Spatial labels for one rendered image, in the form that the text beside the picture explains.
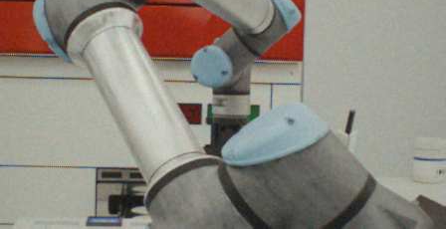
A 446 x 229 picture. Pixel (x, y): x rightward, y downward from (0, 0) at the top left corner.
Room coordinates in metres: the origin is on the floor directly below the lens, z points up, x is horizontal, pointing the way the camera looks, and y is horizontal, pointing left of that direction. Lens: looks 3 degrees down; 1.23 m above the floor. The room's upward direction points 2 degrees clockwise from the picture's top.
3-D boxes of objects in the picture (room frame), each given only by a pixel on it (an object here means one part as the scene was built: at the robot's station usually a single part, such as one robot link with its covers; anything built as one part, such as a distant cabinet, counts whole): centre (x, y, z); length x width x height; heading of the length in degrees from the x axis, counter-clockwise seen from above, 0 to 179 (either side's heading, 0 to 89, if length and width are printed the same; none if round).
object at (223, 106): (1.75, -0.02, 1.13); 0.08 x 0.08 x 0.05
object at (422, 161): (1.98, -0.47, 1.01); 0.07 x 0.07 x 0.10
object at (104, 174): (2.00, 0.05, 0.96); 0.44 x 0.01 x 0.02; 96
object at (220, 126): (1.76, -0.01, 1.05); 0.09 x 0.08 x 0.12; 47
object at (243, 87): (1.75, -0.02, 1.21); 0.09 x 0.08 x 0.11; 163
